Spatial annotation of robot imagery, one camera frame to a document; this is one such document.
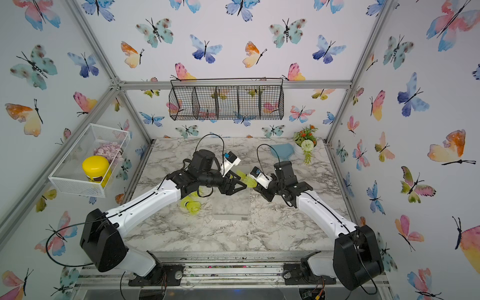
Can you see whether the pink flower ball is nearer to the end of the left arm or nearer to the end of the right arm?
the end of the left arm

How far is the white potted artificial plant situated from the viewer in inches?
39.6

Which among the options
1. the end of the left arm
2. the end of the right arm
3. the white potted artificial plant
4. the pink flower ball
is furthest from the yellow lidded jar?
the white potted artificial plant

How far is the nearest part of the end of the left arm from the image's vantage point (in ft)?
1.94

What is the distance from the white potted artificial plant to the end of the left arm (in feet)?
1.59

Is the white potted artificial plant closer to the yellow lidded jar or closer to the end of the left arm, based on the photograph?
the end of the left arm

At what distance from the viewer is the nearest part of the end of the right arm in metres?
0.60

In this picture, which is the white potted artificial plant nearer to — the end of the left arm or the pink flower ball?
the end of the left arm

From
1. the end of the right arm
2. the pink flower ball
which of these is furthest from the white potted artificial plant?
the pink flower ball

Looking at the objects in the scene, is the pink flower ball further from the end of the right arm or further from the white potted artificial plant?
the white potted artificial plant

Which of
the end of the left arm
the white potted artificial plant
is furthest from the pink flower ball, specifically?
the white potted artificial plant

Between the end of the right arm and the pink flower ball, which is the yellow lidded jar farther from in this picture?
the end of the right arm

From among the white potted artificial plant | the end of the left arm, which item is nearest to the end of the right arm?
the end of the left arm

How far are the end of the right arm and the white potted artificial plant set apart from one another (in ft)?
1.17

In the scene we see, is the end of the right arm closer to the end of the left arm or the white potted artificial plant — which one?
the end of the left arm
